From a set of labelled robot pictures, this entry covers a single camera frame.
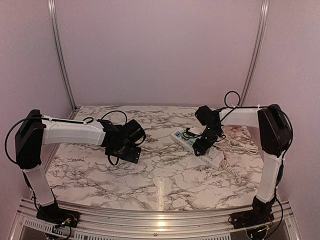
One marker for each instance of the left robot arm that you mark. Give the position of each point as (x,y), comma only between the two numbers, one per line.
(24,141)

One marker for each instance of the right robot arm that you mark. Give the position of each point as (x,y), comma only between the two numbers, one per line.
(276,137)

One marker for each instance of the right aluminium frame post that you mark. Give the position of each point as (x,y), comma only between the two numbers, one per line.
(259,38)

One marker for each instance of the left aluminium frame post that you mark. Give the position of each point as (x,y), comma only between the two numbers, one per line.
(59,51)

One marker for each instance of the white pastel power strip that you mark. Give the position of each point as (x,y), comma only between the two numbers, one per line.
(212,157)

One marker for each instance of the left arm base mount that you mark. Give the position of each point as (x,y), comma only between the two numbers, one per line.
(58,216)

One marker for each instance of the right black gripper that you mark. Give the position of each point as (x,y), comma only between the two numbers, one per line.
(202,147)

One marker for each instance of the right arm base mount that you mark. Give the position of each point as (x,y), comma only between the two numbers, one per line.
(259,214)

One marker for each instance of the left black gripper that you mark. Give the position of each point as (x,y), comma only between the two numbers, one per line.
(132,156)

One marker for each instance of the front aluminium rail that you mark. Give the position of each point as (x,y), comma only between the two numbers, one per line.
(97,223)

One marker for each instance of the aluminium frame post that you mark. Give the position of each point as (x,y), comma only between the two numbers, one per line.
(59,51)
(259,38)

